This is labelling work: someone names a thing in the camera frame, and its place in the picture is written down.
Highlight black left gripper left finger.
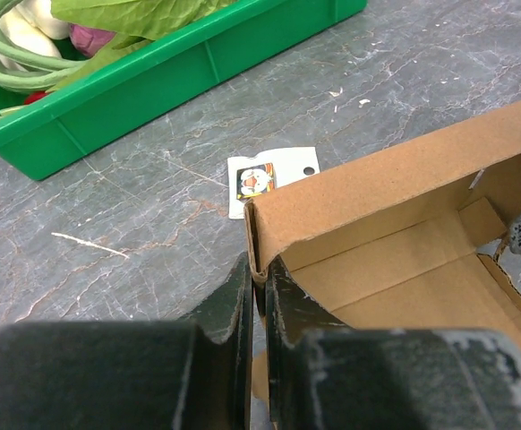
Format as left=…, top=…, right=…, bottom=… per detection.
left=179, top=253, right=253, bottom=429

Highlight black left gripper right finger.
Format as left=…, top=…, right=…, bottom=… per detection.
left=265, top=257, right=346, bottom=429

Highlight brown cardboard box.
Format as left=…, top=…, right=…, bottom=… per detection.
left=243, top=92, right=521, bottom=400

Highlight small white sticker packet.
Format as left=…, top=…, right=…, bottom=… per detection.
left=227, top=147, right=320, bottom=219

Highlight green plastic crate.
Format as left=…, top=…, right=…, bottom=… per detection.
left=0, top=1, right=365, bottom=180

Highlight large green leaf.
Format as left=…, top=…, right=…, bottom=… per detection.
left=51, top=0, right=233, bottom=40

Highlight green long beans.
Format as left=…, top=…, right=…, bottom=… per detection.
left=0, top=1, right=84, bottom=93

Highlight white eggplant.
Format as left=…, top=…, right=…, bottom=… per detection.
left=0, top=0, right=70, bottom=58

